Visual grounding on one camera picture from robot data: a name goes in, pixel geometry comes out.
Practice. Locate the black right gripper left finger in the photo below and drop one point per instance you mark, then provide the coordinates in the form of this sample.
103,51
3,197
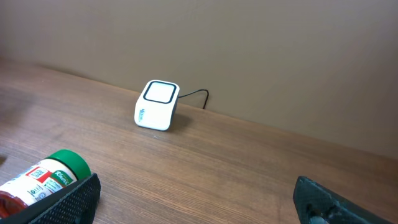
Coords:
75,204

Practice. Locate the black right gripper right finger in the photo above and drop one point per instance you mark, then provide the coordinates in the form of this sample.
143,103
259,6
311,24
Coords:
315,203

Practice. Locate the green lid spice jar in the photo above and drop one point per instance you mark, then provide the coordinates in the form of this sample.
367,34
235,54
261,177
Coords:
46,177

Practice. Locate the white barcode scanner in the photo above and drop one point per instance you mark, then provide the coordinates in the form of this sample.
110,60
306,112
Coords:
156,105

